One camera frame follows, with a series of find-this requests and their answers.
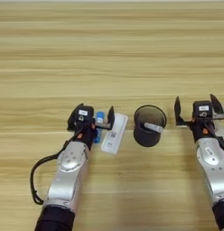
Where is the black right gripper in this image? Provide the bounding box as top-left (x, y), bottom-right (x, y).
top-left (173, 93), bottom-right (224, 143)

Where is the black mesh pen cup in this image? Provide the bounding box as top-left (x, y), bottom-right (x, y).
top-left (133, 104), bottom-right (168, 149)

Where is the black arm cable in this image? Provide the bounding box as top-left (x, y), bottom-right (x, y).
top-left (207, 122), bottom-right (224, 158)
top-left (29, 131), bottom-right (82, 206)

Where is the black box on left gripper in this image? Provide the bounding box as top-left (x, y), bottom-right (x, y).
top-left (72, 105), bottom-right (95, 125)

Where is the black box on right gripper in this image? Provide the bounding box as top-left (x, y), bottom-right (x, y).
top-left (191, 100), bottom-right (214, 120)

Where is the blue glue stick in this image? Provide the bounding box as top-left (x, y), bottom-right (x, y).
top-left (92, 110), bottom-right (106, 144)

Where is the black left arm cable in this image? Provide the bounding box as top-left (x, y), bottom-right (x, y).
top-left (29, 131), bottom-right (82, 206)

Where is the grey white cylinder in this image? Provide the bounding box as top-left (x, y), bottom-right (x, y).
top-left (143, 122), bottom-right (164, 134)

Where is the white rectangular test cassette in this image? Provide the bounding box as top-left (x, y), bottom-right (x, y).
top-left (99, 112), bottom-right (129, 156)

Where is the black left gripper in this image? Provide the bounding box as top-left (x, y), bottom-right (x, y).
top-left (66, 103), bottom-right (116, 151)

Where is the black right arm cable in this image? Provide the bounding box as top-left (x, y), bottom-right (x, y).
top-left (207, 122), bottom-right (224, 158)

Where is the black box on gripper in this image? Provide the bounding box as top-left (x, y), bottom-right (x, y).
top-left (191, 100), bottom-right (214, 120)
top-left (72, 105), bottom-right (95, 125)

